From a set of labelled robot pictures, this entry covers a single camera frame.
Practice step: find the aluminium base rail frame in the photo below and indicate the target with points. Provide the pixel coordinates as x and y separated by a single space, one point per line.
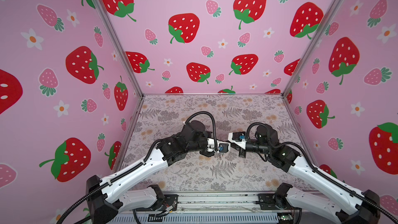
206 207

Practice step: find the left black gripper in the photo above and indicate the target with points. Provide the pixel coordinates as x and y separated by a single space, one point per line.
206 153

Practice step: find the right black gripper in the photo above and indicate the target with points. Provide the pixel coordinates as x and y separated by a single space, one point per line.
240 149

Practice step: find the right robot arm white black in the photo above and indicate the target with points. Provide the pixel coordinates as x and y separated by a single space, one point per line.
339 203

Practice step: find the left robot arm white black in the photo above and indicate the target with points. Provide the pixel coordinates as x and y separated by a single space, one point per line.
105 195

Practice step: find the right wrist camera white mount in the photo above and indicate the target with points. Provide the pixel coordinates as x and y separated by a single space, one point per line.
236 137

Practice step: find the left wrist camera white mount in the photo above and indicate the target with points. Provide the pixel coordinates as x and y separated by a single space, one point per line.
219 146

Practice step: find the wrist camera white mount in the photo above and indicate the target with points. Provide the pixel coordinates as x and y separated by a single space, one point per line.
219 146
236 137

